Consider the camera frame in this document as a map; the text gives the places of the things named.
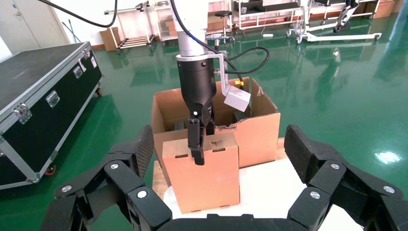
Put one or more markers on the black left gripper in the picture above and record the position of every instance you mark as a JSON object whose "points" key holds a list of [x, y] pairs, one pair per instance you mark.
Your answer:
{"points": [[196, 83]]}

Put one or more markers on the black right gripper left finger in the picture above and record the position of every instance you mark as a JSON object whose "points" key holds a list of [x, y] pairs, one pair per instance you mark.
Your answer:
{"points": [[118, 181]]}

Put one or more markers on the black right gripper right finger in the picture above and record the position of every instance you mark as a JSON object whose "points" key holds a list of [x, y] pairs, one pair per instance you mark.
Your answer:
{"points": [[347, 191]]}

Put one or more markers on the small plain cardboard box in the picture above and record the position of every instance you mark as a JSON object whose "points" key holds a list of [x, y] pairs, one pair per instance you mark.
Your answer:
{"points": [[204, 181]]}

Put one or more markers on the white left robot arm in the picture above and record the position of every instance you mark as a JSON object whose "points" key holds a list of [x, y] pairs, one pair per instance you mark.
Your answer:
{"points": [[191, 28]]}

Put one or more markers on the large open cardboard box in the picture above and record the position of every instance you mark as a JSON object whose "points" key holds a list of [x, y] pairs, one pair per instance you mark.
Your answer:
{"points": [[258, 140]]}

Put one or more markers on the black foam insert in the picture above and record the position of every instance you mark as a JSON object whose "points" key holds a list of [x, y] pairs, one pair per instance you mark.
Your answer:
{"points": [[179, 126], [239, 117]]}

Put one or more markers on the black aluminium-trimmed flight case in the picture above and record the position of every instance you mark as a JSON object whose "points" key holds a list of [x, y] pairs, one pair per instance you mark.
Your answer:
{"points": [[47, 127]]}

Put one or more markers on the brown carton under bench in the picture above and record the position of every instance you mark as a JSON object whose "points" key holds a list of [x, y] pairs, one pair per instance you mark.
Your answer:
{"points": [[215, 26]]}

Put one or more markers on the metal tube trolley rack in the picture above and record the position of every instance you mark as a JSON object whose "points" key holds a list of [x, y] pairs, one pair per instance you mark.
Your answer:
{"points": [[135, 39]]}

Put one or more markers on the white power strip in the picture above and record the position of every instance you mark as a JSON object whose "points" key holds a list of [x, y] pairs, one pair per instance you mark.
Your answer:
{"points": [[267, 35]]}

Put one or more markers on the black stool with chrome base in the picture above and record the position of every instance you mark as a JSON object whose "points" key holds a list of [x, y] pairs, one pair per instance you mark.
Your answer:
{"points": [[224, 14]]}

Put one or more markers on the black and white machine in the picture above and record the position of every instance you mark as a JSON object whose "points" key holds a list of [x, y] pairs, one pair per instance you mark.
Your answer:
{"points": [[342, 19]]}

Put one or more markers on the beige door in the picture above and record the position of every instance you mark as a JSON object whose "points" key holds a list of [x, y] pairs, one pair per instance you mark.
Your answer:
{"points": [[32, 25]]}

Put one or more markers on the stacked brown cartons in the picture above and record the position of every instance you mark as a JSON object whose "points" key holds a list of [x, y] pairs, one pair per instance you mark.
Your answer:
{"points": [[382, 9]]}

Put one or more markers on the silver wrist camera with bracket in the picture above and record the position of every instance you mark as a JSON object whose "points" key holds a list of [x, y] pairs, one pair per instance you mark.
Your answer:
{"points": [[237, 99]]}

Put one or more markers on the white tube workbench frame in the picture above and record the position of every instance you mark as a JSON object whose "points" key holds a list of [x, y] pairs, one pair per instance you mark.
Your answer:
{"points": [[255, 24]]}

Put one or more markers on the brown carton by wall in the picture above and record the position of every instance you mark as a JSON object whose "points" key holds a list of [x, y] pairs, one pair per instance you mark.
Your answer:
{"points": [[110, 39]]}

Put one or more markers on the white wheeled stand frame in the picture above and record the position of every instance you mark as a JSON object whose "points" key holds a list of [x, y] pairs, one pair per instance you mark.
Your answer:
{"points": [[338, 37]]}

